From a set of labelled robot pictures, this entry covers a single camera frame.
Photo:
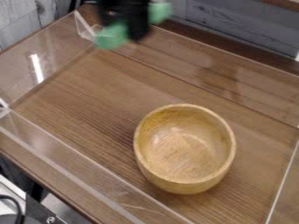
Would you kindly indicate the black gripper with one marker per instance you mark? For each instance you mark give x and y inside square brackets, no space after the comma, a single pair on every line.
[114,8]

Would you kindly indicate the green rectangular block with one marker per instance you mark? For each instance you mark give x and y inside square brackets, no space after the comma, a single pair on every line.
[114,34]

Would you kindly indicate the brown wooden bowl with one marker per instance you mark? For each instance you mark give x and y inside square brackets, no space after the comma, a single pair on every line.
[184,148]

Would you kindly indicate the black equipment base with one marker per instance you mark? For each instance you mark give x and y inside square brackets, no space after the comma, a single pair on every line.
[37,214]

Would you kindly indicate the clear acrylic corner bracket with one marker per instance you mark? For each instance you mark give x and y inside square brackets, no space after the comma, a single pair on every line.
[86,30]

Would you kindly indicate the clear acrylic tray wall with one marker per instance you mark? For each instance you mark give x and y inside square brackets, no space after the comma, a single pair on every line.
[75,100]

